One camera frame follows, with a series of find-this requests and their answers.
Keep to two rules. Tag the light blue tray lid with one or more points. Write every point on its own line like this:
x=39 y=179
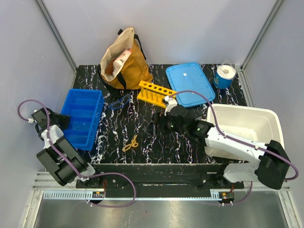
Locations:
x=189 y=76

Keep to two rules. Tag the yellow test tube rack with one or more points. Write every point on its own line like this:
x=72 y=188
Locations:
x=153 y=94

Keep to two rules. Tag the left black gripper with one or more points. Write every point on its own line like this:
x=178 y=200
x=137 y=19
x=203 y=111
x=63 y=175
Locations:
x=65 y=119

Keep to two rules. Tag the blue safety glasses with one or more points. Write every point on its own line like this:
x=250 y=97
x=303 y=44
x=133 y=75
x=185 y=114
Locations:
x=120 y=103

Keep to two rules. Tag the brown paper tote bag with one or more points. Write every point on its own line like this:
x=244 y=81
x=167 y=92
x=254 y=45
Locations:
x=135 y=68

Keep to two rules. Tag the blue compartment bin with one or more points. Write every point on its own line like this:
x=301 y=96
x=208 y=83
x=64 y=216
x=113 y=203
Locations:
x=84 y=108

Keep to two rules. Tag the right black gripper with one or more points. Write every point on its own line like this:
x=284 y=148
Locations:
x=160 y=118

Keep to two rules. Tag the toilet paper roll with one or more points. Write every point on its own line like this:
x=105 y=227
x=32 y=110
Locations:
x=224 y=76

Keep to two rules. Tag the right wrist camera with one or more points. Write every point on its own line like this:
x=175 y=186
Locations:
x=169 y=103

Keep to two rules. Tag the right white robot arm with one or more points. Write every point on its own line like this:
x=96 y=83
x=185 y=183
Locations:
x=267 y=163

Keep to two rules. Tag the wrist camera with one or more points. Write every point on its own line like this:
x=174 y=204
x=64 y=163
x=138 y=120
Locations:
x=169 y=103
x=39 y=116

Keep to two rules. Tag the yellow rubber band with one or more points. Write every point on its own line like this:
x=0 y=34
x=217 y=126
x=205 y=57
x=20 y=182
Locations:
x=132 y=144

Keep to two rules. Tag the white package in bag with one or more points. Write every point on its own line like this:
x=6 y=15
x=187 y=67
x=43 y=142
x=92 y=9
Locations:
x=120 y=61

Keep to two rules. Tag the white plastic tub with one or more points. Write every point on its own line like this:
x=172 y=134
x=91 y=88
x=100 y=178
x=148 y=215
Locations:
x=255 y=124

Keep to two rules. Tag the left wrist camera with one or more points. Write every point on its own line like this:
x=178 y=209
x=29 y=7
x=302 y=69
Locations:
x=39 y=116

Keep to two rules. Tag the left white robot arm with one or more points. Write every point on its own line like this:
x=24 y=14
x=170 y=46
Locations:
x=58 y=156

